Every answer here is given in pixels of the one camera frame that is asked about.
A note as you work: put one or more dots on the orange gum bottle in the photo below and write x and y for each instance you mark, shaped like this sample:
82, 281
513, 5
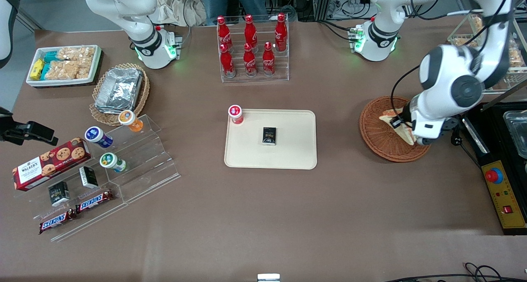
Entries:
127, 118

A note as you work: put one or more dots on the small white device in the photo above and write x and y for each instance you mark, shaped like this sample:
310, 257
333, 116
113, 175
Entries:
268, 277

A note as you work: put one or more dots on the cream plastic tray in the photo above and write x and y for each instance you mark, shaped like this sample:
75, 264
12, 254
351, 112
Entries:
296, 150

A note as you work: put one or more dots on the triangular sandwich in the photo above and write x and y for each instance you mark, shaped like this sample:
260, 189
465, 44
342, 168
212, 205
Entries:
386, 118

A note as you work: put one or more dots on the red gum bottle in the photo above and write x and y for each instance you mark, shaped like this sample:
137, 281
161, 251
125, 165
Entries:
235, 112

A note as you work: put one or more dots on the clear bag of snacks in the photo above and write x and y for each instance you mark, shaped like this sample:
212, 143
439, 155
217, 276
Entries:
76, 52
85, 70
61, 70

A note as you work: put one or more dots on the clear acrylic bottle rack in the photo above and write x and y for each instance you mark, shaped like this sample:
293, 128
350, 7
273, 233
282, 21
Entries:
255, 79

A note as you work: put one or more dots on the red cola bottle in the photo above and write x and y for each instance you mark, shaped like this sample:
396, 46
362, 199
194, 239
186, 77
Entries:
268, 59
227, 61
250, 30
249, 61
222, 31
280, 31

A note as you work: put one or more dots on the purple gum bottle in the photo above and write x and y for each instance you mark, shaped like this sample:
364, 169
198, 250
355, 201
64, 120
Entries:
94, 134

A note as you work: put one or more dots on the beige cloth bag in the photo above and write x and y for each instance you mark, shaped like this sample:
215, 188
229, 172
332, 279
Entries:
173, 8

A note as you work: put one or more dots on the Snickers chocolate bar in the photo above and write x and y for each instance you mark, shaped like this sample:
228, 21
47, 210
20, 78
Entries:
94, 201
57, 221

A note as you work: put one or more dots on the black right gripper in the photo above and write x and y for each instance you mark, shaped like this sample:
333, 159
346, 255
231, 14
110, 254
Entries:
16, 132

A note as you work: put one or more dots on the brown wicker basket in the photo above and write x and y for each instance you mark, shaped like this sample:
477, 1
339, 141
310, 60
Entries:
378, 146

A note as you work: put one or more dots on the stack of foil trays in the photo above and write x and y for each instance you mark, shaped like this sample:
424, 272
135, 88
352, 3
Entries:
119, 88

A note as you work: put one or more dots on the black appliance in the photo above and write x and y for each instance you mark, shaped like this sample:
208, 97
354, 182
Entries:
490, 125

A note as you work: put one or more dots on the person in blue jeans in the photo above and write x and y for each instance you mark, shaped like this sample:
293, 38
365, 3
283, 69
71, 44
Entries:
218, 2

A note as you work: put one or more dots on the white plastic bin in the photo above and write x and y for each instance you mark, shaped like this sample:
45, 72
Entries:
61, 82

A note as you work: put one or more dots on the green gum bottle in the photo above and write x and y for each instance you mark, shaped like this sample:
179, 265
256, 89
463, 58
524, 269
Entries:
108, 160

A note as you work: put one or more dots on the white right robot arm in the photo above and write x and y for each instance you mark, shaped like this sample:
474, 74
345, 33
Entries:
144, 26

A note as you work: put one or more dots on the yellow emergency stop box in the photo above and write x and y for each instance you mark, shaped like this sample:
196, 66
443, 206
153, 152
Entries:
504, 195

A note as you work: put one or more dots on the black tissue pack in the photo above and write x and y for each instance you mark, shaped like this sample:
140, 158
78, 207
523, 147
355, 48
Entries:
59, 193
269, 136
88, 177

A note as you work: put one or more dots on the clear plastic container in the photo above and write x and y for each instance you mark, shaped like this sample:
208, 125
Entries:
518, 129

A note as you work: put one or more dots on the light wicker basket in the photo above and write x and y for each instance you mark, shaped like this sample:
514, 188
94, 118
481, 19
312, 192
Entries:
99, 115

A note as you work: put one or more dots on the acrylic rack with snack bags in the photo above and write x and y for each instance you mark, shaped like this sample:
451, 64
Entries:
518, 55

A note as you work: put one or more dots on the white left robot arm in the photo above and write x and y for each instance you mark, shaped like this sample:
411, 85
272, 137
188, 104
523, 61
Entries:
453, 80

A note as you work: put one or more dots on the clear acrylic stepped shelf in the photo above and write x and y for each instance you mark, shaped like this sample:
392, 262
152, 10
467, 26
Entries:
144, 166

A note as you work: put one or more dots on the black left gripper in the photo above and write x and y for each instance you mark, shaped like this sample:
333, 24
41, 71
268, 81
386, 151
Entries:
405, 115

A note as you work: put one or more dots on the blue snack packet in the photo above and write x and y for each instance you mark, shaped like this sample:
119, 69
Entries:
45, 71
51, 56

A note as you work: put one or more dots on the red Walkers cookie box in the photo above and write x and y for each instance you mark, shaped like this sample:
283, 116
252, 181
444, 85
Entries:
45, 166

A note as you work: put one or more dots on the yellow snack packet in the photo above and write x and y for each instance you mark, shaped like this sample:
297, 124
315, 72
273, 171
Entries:
37, 69

